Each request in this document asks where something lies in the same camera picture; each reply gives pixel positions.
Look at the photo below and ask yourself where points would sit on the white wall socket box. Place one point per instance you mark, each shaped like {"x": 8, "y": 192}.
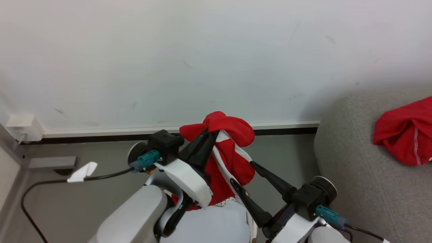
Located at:
{"x": 23, "y": 128}

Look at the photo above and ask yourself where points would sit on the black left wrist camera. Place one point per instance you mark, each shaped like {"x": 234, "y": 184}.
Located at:
{"x": 165, "y": 143}

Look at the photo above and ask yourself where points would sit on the grey fabric sofa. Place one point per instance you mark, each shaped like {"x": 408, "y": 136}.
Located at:
{"x": 354, "y": 185}

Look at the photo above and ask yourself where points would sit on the white basket with brown rim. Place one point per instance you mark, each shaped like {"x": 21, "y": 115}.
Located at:
{"x": 252, "y": 222}

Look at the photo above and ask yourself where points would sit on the grey metal frame post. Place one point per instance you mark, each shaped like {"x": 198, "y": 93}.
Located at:
{"x": 10, "y": 148}

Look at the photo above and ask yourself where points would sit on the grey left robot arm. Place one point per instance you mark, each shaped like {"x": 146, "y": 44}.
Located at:
{"x": 135, "y": 216}

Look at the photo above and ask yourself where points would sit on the grey metal frame foot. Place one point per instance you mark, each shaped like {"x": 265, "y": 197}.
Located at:
{"x": 52, "y": 162}

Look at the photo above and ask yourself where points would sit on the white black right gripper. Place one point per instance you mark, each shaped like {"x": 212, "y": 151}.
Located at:
{"x": 292, "y": 227}

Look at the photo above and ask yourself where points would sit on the beige partition panel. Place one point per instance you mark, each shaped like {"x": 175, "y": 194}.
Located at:
{"x": 6, "y": 179}

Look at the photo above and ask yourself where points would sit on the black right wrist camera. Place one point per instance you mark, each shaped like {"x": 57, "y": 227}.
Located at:
{"x": 312, "y": 199}

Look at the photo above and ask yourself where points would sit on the pale grey robot torso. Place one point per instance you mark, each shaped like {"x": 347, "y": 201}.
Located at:
{"x": 209, "y": 222}

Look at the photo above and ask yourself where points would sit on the red garment with white stitching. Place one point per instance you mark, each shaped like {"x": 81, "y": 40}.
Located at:
{"x": 405, "y": 135}

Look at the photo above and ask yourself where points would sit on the black round foot pad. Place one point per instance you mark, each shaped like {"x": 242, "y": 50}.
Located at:
{"x": 63, "y": 171}

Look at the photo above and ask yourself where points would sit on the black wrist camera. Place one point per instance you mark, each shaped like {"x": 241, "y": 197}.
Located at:
{"x": 312, "y": 199}
{"x": 165, "y": 143}

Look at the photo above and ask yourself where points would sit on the red garment with white stripes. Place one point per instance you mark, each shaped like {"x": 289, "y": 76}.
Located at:
{"x": 233, "y": 158}

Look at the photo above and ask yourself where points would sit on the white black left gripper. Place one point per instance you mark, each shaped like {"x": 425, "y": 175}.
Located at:
{"x": 187, "y": 180}

